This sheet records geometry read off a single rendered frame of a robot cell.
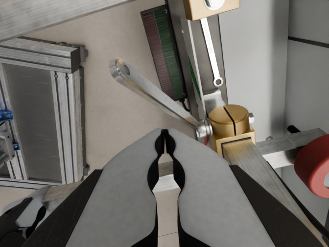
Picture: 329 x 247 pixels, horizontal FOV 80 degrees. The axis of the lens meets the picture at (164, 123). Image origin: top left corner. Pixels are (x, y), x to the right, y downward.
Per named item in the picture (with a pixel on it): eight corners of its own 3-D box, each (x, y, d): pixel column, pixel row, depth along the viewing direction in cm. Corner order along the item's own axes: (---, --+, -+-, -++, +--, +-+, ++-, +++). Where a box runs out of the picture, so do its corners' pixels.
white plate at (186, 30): (202, 141, 46) (213, 172, 37) (177, 18, 33) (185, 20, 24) (205, 141, 45) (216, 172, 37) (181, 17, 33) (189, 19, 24)
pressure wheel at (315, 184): (266, 151, 35) (309, 207, 25) (266, 112, 31) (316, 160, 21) (313, 141, 34) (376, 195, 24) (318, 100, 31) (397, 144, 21)
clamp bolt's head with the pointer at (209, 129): (198, 152, 39) (198, 137, 25) (195, 140, 40) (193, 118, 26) (208, 150, 39) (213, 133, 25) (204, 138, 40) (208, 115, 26)
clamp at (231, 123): (216, 176, 35) (224, 200, 30) (204, 109, 28) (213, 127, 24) (248, 169, 34) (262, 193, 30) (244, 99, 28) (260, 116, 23)
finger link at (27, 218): (17, 180, 35) (-25, 231, 27) (48, 173, 34) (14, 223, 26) (28, 192, 36) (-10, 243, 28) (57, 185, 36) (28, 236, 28)
